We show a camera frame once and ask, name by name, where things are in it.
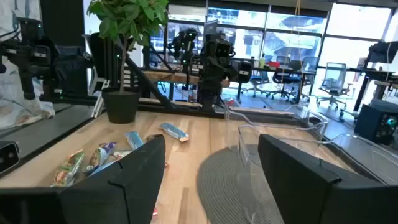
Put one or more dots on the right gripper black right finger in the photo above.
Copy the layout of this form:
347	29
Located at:
295	186

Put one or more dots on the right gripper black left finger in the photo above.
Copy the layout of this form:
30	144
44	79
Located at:
130	186

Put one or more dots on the red white granola bar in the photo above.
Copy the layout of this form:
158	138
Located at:
121	154

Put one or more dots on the blue green granola bar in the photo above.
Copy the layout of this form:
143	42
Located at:
101	169

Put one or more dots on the purple oatmeal raisin granola bar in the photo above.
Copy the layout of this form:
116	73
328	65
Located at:
100	155

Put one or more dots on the light blue granola bar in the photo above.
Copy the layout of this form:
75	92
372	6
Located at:
134	139

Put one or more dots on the brown granola bar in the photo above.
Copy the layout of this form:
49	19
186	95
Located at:
152	137

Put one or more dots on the background black robot arm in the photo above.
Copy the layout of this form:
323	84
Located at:
183	46
28	56

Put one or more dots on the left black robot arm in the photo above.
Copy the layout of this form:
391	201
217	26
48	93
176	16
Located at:
214	77

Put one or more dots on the green orange cashew granola bar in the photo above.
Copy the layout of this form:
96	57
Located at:
66	169

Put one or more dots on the small red wrapper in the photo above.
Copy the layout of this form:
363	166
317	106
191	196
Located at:
155	212

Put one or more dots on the green bottle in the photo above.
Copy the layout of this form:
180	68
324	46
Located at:
262	62

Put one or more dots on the blue office chair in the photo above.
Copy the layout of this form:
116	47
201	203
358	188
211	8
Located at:
258	81

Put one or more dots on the clear plastic bin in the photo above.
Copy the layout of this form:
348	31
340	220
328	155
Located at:
373	161
248	149
230	124

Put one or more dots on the background wooden workbench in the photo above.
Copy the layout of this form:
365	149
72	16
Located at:
168	76

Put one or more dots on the black office desk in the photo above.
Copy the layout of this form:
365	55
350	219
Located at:
280	70

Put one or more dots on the black office chair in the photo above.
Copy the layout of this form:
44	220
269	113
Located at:
286	77

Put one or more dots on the round grey woven mat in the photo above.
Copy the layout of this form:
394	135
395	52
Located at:
217	186

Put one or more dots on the black plant pot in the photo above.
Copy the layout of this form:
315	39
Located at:
120	105

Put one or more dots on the white folding stand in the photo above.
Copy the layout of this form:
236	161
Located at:
99	99

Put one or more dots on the green leafy plant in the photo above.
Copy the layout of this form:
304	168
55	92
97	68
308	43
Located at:
130	18

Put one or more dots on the black computer tower teal light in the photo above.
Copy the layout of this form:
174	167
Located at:
373	124

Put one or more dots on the grey mesh office chair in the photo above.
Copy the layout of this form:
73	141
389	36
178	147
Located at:
333	81

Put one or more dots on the black standing desk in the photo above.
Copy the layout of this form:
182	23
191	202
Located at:
373	73

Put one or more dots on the white patterned cloth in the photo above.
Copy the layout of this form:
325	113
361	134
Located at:
18	105

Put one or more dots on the black monitor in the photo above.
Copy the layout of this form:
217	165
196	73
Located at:
384	51

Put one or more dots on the black aluminium table frame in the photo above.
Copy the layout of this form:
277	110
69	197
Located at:
149	84

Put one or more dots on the black table-level camera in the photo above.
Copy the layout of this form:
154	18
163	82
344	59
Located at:
7	157

